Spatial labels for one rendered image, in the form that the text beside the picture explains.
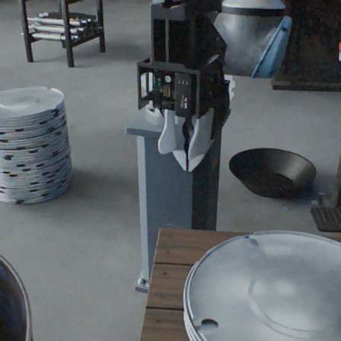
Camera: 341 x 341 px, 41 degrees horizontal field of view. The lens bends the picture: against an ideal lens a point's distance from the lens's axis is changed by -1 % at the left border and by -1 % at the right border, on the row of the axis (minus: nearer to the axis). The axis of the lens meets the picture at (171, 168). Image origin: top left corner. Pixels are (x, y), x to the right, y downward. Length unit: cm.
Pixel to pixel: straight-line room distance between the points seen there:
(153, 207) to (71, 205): 55
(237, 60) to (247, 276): 40
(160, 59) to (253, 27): 40
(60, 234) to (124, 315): 39
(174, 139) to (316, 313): 28
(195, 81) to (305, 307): 32
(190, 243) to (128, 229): 64
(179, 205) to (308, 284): 43
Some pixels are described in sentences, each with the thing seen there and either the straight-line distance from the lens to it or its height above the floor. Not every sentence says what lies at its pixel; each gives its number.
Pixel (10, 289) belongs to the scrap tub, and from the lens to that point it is 59.
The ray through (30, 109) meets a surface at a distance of 149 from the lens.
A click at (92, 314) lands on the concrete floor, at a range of 115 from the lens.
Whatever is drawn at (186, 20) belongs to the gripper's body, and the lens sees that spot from 46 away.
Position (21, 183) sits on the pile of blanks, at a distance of 154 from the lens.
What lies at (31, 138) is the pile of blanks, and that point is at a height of 23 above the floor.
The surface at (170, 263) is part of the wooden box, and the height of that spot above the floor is 35.
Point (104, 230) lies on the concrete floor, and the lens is 140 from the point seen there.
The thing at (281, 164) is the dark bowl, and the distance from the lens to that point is 174.
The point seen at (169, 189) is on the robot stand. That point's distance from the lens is 99.
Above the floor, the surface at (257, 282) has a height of 39.
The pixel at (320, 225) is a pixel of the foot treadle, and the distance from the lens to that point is 119.
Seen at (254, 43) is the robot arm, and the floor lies 63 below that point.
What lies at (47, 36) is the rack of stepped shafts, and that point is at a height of 18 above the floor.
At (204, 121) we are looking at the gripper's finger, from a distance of 53.
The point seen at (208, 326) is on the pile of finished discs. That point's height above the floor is 38.
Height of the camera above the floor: 83
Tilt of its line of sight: 29 degrees down
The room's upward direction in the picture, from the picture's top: straight up
